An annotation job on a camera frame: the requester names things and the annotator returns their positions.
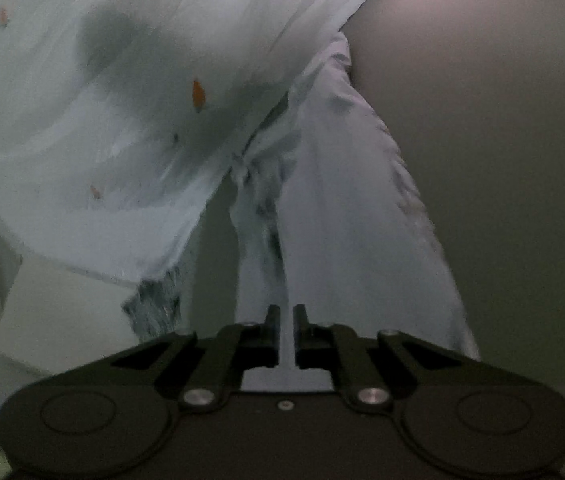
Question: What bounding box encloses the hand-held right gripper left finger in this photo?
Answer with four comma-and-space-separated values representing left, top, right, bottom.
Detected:
112, 305, 281, 411

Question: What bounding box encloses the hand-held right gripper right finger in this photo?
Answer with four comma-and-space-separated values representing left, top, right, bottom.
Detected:
293, 305, 460, 411

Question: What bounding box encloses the light blue garment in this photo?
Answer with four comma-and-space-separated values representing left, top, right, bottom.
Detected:
227, 30, 483, 393

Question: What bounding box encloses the checkered cloth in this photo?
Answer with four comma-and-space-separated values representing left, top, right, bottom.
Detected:
121, 264, 184, 336

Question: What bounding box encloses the white board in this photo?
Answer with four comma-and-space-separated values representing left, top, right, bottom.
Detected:
0, 252, 146, 376

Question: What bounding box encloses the carrot printed bed sheet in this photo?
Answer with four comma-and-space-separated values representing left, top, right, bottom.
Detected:
0, 0, 403, 321

